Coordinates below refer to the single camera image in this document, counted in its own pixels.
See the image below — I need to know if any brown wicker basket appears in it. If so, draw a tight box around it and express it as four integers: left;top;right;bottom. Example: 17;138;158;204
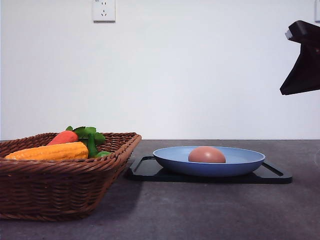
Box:
0;132;141;222

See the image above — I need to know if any blue round plate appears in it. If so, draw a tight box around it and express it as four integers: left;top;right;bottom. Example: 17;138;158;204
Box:
153;146;265;178

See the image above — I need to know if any green toy pepper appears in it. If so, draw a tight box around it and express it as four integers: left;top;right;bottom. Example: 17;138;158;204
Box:
66;126;111;159

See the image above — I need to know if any orange toy carrot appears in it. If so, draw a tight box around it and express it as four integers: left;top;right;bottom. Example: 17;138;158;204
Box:
47;130;79;146

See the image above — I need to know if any white wall socket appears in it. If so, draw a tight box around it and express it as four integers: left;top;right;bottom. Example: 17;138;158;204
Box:
92;0;116;24

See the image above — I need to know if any brown egg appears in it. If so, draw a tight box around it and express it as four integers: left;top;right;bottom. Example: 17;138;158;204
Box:
188;146;226;163

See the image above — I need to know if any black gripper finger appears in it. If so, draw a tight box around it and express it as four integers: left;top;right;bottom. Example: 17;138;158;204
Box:
279;20;320;96

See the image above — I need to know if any black rectangular tray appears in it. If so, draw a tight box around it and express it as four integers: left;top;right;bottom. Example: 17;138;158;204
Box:
128;156;292;184

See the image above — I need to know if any white wall fixture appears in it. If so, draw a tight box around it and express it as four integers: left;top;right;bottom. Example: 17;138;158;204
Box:
315;0;320;24

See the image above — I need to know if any yellow toy corn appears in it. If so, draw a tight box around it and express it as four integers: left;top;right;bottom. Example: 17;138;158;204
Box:
5;142;89;161

